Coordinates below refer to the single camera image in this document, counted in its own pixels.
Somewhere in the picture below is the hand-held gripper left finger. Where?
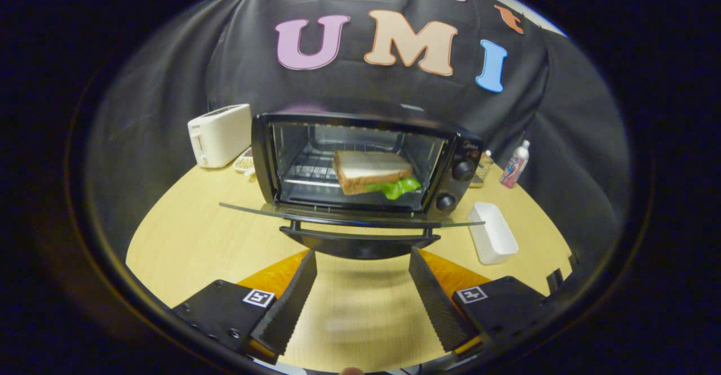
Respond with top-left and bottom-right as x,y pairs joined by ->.
171,249 -> 318,365

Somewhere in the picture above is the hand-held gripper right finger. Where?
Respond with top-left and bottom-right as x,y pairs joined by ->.
408,246 -> 555,354

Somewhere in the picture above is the black toaster oven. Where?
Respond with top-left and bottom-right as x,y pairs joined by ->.
220,111 -> 486,261

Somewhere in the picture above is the sandwich with green lettuce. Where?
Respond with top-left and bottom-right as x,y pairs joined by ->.
332,150 -> 422,201

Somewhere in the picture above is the white bread toaster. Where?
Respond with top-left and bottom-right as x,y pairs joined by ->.
188,104 -> 253,168

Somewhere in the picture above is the white rectangular tray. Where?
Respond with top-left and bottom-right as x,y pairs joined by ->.
466,202 -> 519,266

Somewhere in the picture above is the clear glass container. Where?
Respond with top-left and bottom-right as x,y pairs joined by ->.
470,150 -> 495,189

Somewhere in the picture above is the white pink spray bottle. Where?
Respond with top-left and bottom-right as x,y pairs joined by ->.
500,140 -> 531,189

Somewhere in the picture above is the black backdrop cloth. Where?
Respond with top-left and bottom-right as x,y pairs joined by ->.
87,0 -> 630,263

